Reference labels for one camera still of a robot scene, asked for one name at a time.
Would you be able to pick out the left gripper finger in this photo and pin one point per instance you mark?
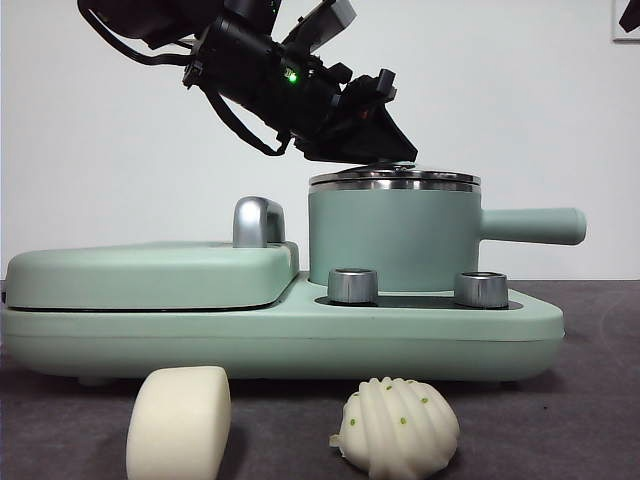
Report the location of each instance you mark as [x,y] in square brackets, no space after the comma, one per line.
[370,140]

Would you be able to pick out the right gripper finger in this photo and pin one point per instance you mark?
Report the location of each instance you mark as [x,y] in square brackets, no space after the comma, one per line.
[632,14]

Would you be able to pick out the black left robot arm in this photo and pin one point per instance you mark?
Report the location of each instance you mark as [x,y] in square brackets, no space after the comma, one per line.
[245,60]

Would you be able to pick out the white wall socket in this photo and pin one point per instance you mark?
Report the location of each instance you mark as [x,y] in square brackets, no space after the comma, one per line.
[631,34]

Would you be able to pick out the green griddle cover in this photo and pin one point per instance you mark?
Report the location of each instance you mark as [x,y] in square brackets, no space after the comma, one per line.
[150,275]

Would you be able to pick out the smooth white steamed bun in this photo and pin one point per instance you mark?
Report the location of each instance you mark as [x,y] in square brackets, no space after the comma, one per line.
[175,425]

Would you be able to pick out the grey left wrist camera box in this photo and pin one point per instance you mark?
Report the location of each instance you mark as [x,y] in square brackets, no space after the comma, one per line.
[325,20]

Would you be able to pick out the green breakfast machine base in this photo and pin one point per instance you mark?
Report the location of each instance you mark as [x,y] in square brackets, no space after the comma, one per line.
[300,345]

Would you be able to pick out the glass pot lid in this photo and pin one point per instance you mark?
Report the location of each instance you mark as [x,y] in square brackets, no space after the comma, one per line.
[440,178]

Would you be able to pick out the pleated white bun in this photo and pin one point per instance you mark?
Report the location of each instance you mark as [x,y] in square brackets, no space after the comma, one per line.
[395,435]

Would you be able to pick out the silver control knob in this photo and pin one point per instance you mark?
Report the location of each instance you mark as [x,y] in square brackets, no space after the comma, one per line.
[480,290]
[352,287]

